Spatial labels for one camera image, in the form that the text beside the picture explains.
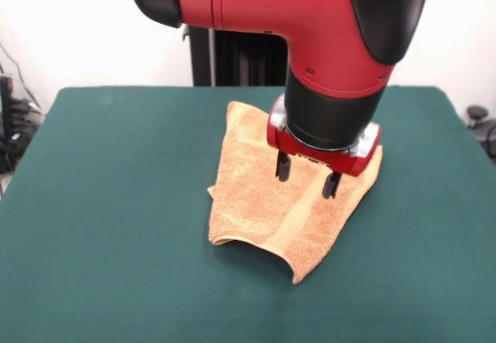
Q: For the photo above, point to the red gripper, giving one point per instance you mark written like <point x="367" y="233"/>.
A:
<point x="310" y="155"/>

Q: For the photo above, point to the orange terry towel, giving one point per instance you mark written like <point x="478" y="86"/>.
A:
<point x="252" y="203"/>

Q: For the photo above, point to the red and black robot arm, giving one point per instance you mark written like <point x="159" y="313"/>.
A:
<point x="310" y="29"/>

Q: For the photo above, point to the black round knob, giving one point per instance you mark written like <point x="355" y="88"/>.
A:
<point x="477" y="112"/>

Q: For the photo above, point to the dark green table cloth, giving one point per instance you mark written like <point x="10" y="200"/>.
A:
<point x="116" y="242"/>

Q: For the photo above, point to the black electronics box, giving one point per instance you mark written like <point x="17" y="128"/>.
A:
<point x="5" y="126"/>

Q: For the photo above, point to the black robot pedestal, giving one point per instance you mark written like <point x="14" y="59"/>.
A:
<point x="240" y="60"/>

